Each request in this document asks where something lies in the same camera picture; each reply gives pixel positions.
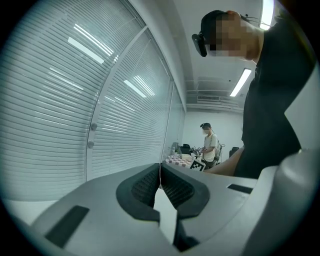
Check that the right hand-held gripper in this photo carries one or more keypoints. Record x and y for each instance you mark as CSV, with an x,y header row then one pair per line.
x,y
197,165

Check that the long ceiling light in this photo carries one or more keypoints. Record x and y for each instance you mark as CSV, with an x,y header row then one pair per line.
x,y
267,12
240,82

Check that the white ceiling air vent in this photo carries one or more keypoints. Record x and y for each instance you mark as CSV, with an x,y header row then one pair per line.
x,y
208,98

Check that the person's head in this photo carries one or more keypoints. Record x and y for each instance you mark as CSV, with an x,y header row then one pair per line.
x,y
240,37

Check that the person's black cap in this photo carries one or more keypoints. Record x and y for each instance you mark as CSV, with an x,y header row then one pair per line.
x,y
212,21

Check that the person's black shirt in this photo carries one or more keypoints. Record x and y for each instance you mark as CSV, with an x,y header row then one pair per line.
x,y
272,100

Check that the person's right forearm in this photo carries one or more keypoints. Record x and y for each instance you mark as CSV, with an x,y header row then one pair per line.
x,y
227,165

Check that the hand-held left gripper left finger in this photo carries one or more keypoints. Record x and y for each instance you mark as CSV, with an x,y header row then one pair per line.
x,y
100,220

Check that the black swivel chair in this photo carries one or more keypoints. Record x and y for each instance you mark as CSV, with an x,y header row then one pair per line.
x,y
234,152

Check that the round metal glass fitting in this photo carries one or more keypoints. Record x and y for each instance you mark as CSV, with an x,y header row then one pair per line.
x,y
90,144
94,126

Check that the beige box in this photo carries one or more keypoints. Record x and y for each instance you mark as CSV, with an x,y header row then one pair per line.
x,y
187,156

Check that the table with checkered cloth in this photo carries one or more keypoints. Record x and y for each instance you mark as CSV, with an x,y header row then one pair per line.
x,y
178,162

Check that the black head-mounted camera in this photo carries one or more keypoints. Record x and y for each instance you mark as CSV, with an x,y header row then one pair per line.
x,y
199,45

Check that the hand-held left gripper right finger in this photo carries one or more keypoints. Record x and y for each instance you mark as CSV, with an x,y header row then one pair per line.
x,y
215,197

